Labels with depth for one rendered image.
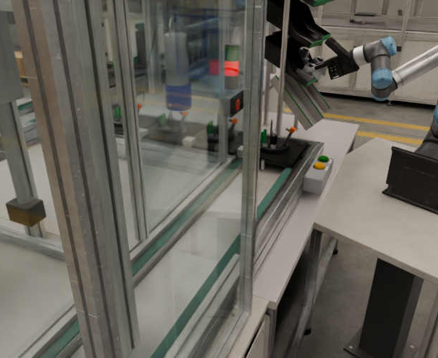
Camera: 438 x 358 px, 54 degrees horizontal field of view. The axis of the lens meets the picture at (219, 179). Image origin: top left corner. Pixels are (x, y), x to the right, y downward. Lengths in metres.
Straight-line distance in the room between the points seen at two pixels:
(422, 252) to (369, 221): 0.21
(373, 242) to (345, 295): 1.11
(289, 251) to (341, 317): 1.11
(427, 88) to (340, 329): 3.99
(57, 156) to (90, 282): 0.14
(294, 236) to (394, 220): 0.38
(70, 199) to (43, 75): 0.12
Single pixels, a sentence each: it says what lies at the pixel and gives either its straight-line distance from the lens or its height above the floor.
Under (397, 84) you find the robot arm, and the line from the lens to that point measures 1.91.
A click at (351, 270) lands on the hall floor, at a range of 2.76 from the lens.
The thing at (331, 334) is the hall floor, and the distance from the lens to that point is 2.36.
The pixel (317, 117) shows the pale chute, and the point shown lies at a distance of 2.08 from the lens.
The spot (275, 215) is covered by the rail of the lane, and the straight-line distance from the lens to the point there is 1.37.
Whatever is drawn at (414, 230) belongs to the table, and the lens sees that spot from 1.61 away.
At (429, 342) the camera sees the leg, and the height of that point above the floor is 0.59.
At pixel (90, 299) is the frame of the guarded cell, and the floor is 1.36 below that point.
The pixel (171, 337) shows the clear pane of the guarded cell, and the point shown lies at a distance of 0.75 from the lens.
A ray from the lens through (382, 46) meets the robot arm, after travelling 1.83.
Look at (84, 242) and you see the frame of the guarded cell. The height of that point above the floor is 1.44.
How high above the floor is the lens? 1.69
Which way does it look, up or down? 28 degrees down
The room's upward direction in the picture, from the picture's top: straight up
